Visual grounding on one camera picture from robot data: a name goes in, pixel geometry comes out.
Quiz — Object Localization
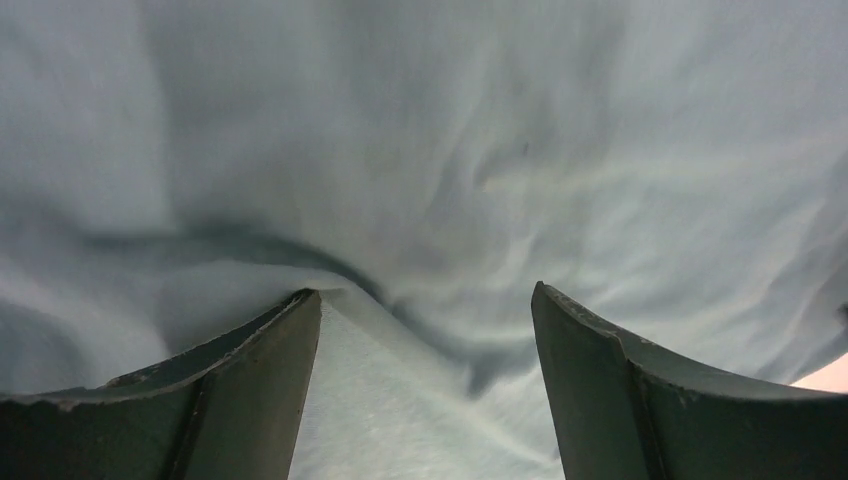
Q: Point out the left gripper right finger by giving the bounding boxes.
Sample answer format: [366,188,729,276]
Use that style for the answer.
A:
[531,283,847,480]

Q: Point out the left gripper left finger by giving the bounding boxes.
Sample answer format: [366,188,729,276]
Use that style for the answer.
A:
[1,290,321,479]

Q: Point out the grey-blue t-shirt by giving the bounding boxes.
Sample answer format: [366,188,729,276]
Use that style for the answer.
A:
[1,1,847,479]

